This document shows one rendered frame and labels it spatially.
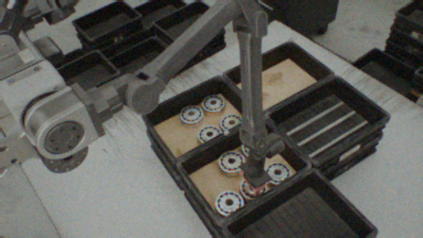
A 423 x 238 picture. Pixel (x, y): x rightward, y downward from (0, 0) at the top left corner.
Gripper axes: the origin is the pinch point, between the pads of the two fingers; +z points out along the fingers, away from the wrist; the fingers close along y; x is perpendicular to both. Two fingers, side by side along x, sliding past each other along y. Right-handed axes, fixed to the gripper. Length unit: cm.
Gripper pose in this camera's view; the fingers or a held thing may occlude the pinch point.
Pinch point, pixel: (253, 186)
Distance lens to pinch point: 145.3
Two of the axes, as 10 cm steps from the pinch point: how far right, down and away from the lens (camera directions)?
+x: -8.5, 3.9, -3.6
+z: 0.1, 6.9, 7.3
